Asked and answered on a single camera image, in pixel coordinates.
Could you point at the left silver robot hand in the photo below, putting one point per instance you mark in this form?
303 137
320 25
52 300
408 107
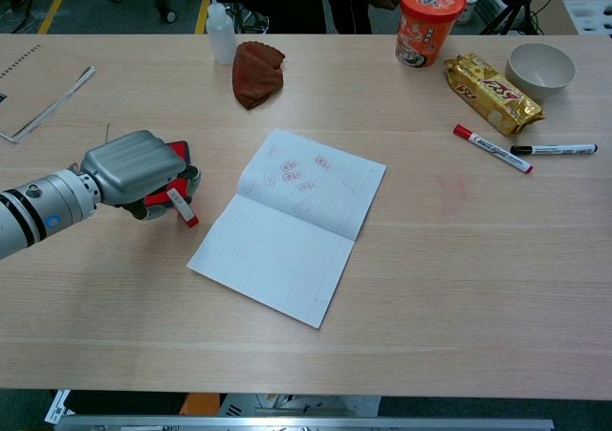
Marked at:
131 163

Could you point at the small red white stamp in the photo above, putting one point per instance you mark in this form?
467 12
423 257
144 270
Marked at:
184 209

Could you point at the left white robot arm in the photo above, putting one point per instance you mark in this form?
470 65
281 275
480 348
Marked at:
38 211

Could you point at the red ink stamp pad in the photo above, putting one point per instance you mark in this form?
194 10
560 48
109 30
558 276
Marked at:
179 150

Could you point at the open lined notebook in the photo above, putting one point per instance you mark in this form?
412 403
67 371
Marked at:
287 240

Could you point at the brown cloth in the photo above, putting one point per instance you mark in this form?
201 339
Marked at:
255 75

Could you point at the white squeeze bottle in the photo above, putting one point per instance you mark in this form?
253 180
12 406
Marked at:
221 34

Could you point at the person in dark clothes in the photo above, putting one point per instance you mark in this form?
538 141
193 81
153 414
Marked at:
296 1

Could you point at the orange instant noodle cup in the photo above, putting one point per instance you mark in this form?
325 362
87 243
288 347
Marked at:
428 25

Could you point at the red cap whiteboard marker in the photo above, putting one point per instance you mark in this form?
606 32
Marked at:
492 148

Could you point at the gold snack packet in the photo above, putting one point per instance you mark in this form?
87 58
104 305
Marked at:
492 94

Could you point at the small white bottle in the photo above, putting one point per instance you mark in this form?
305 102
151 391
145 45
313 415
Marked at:
468 8

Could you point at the black tripod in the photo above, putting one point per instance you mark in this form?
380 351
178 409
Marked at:
514 10

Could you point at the beige bowl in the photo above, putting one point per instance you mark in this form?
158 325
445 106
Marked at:
540 70

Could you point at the black cap whiteboard marker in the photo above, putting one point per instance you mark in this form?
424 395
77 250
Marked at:
554 149

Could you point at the aluminium rail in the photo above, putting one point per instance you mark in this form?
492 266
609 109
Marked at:
306 424

